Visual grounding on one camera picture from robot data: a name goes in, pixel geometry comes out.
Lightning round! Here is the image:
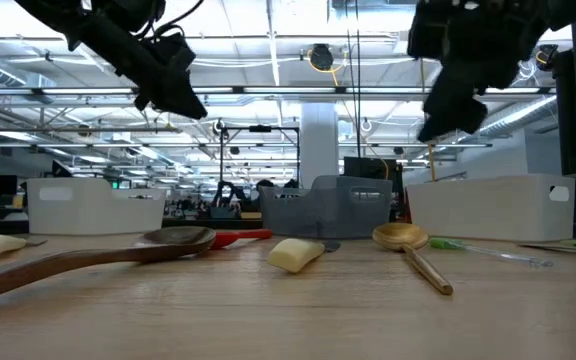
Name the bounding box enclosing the grey plastic bin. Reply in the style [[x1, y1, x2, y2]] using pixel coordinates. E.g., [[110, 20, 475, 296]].
[[259, 174, 394, 241]]

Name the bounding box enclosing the long ceiling light strip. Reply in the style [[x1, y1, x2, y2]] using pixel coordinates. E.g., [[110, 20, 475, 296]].
[[0, 86, 542, 96]]

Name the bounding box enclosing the red silicone spoon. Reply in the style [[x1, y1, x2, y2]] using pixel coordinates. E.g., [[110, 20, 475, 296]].
[[209, 228, 274, 251]]

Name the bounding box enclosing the yellow hanging cable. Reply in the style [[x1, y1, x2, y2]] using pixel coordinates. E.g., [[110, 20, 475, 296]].
[[419, 55, 438, 183]]

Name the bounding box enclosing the silver air duct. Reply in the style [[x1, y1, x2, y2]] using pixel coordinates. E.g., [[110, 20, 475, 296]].
[[477, 97, 559, 146]]

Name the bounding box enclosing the black ceiling cable reel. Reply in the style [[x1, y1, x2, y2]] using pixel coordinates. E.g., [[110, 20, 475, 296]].
[[535, 43, 560, 72], [308, 43, 336, 73]]

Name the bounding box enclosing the dark wooden spoon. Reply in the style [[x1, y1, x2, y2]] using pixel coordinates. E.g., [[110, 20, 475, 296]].
[[0, 226, 217, 307]]

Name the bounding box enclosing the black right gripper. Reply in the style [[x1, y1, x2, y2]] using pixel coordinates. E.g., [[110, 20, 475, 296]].
[[407, 0, 544, 142]]

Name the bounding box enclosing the white plastic bin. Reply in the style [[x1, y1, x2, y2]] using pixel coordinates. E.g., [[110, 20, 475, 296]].
[[26, 177, 168, 237], [406, 174, 576, 243]]

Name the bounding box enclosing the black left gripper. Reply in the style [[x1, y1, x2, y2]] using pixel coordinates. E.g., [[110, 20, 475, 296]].
[[87, 32, 208, 119]]

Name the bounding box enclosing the black background stand frame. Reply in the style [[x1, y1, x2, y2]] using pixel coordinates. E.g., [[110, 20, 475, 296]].
[[218, 124, 302, 220]]

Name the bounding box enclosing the black hanging cable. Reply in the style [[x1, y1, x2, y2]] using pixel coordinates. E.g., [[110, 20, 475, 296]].
[[344, 0, 363, 160]]

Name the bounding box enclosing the white building column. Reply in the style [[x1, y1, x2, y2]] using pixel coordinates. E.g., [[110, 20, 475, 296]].
[[299, 102, 340, 190]]

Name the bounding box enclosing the gold metal spoon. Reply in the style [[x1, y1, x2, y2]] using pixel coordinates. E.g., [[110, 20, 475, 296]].
[[371, 222, 455, 297]]

